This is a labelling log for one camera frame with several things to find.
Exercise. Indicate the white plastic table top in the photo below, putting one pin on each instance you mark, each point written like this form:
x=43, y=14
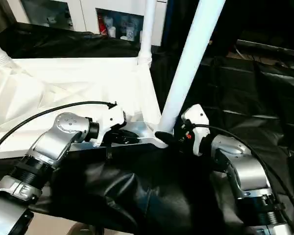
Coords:
x=63, y=83

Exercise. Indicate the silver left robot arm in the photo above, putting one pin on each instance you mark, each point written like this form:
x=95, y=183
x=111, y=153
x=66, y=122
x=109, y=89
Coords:
x=44, y=152

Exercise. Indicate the black mat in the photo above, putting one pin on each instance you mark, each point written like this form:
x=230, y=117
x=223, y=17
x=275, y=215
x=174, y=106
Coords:
x=152, y=196

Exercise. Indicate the white cabinet with glass doors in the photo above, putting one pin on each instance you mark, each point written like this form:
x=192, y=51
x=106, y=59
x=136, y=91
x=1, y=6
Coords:
x=88, y=12

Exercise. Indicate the black furniture with gold label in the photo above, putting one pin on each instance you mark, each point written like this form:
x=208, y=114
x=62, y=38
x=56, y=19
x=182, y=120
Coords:
x=264, y=19

